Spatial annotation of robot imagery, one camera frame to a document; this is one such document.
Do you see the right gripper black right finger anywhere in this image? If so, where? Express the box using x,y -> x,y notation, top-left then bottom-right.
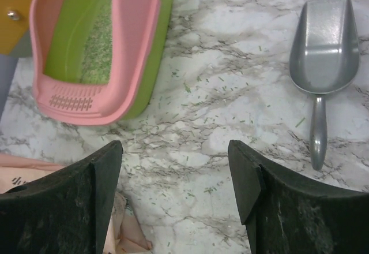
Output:
228,140 -> 368,253

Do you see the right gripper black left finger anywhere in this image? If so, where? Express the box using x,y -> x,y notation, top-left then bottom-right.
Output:
1,140 -> 123,253

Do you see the beige cat litter bag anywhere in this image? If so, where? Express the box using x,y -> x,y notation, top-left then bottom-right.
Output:
1,147 -> 152,253

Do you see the clear plastic litter scoop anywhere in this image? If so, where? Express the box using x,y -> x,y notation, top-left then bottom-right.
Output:
289,0 -> 360,170

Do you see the green litter granules pile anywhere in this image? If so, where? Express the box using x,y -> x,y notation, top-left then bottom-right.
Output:
80,0 -> 112,84

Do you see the pink green litter box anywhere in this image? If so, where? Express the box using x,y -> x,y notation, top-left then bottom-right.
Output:
30,0 -> 172,125

